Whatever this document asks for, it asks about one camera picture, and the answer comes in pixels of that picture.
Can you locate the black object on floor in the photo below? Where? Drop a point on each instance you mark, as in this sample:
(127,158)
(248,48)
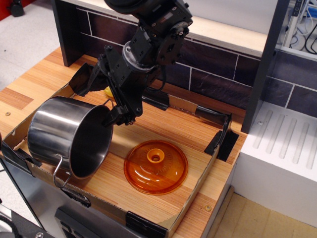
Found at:
(16,8)

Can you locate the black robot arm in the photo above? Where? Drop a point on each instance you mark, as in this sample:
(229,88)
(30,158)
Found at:
(162,28)

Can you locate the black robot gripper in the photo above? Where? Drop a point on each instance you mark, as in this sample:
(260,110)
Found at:
(127,77)

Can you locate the dark grey vertical post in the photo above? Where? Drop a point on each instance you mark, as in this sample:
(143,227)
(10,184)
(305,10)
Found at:
(258,89)

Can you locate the white ribbed drainboard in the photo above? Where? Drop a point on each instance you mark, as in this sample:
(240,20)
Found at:
(284,138)

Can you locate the light wooden shelf ledge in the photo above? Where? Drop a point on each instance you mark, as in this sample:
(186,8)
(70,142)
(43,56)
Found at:
(206,31)

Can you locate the yellow toy potato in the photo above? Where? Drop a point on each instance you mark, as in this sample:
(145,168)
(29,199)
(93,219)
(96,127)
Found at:
(108,93)

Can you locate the stainless steel pot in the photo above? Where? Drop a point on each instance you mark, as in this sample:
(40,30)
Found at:
(70,135)

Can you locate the orange transparent pot lid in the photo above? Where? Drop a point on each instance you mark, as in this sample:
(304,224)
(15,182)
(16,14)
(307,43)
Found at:
(156,167)

